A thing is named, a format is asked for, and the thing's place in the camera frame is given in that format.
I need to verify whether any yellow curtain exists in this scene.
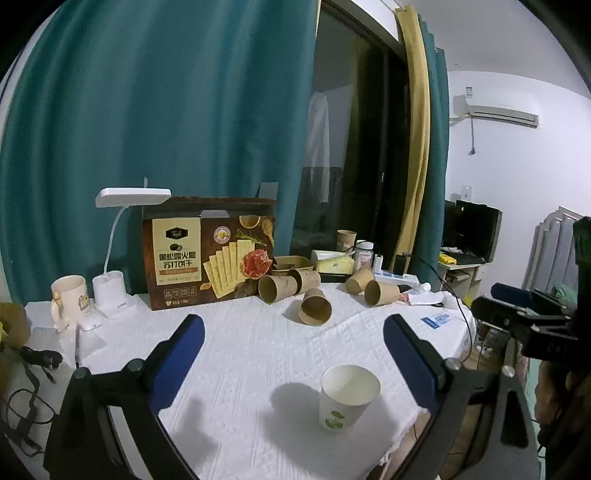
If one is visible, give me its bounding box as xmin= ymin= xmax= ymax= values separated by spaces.
xmin=394 ymin=8 xmax=433 ymax=260

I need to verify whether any thin black cable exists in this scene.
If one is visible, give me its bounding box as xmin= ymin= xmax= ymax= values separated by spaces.
xmin=409 ymin=254 xmax=477 ymax=363

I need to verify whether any black computer monitor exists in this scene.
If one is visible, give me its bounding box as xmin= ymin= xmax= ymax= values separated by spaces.
xmin=444 ymin=199 xmax=503 ymax=265

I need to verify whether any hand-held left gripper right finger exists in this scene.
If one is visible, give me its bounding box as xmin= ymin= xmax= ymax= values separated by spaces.
xmin=383 ymin=314 xmax=542 ymax=480

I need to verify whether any yellow tissue pack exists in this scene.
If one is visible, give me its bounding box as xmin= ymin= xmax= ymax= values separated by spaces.
xmin=310 ymin=249 xmax=355 ymax=274

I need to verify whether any white lidded jar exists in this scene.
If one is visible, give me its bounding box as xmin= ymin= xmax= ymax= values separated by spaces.
xmin=353 ymin=240 xmax=375 ymax=271

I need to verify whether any white side desk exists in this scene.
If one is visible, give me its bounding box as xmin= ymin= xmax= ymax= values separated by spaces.
xmin=436 ymin=257 xmax=493 ymax=297

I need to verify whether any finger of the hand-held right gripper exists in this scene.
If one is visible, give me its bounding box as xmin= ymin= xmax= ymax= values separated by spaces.
xmin=471 ymin=295 xmax=580 ymax=361
xmin=490 ymin=282 xmax=578 ymax=320

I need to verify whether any narrow teal curtain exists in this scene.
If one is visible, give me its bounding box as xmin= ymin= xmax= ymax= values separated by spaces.
xmin=418 ymin=13 xmax=451 ymax=254

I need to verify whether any white power strip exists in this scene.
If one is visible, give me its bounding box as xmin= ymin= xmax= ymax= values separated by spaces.
xmin=373 ymin=271 xmax=422 ymax=285

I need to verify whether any cream ceramic mug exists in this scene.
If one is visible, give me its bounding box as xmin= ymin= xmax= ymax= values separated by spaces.
xmin=51 ymin=275 xmax=91 ymax=331

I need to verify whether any brown cracker box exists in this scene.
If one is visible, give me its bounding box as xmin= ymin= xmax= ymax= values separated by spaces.
xmin=141 ymin=196 xmax=278 ymax=311

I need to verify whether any black charger cable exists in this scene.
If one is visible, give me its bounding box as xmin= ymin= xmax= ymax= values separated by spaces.
xmin=0 ymin=345 xmax=64 ymax=459

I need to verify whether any yellow object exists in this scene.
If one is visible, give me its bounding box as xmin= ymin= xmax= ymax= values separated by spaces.
xmin=0 ymin=302 xmax=31 ymax=348

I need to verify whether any white air conditioner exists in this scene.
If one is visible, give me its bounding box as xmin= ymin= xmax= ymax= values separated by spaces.
xmin=451 ymin=94 xmax=540 ymax=130

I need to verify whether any white paper packet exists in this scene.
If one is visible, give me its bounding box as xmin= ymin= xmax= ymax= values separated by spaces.
xmin=405 ymin=283 xmax=447 ymax=306

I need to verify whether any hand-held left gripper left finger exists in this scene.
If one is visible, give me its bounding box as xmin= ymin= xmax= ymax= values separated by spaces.
xmin=44 ymin=314 xmax=205 ymax=480

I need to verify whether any white textured tablecloth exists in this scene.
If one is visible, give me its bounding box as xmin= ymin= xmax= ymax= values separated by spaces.
xmin=23 ymin=276 xmax=477 ymax=480

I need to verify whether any white paper cup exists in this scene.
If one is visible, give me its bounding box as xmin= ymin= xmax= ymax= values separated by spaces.
xmin=318 ymin=364 xmax=381 ymax=433

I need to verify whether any brown paper bowl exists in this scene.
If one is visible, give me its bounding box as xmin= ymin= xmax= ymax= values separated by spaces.
xmin=272 ymin=255 xmax=316 ymax=274

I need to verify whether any wide teal curtain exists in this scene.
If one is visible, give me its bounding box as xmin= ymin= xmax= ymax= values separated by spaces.
xmin=0 ymin=0 xmax=322 ymax=306

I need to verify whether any white desk lamp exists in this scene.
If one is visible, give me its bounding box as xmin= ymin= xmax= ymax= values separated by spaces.
xmin=92 ymin=187 xmax=172 ymax=319

